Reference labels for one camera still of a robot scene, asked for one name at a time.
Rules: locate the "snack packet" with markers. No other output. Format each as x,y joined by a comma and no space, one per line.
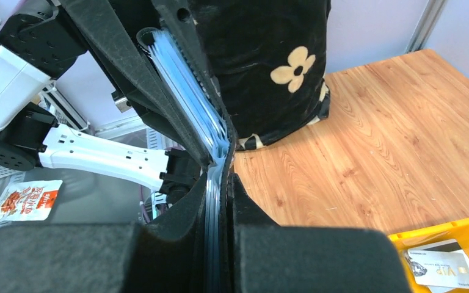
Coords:
28,201

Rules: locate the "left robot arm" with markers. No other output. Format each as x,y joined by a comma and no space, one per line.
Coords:
39,43

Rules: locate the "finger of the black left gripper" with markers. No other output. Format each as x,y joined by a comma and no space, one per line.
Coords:
109,39
178,18

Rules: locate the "black leather card holder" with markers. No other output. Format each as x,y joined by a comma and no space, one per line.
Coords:
185,72

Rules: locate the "silver card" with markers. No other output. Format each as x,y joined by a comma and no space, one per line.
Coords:
439,266

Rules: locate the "yellow bin left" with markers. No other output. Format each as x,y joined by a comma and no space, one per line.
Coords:
458,230

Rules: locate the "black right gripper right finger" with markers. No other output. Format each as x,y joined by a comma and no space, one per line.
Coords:
268,257

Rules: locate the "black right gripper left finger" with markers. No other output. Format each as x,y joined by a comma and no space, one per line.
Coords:
166,255

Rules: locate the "black floral blanket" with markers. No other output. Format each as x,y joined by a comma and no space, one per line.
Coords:
270,59

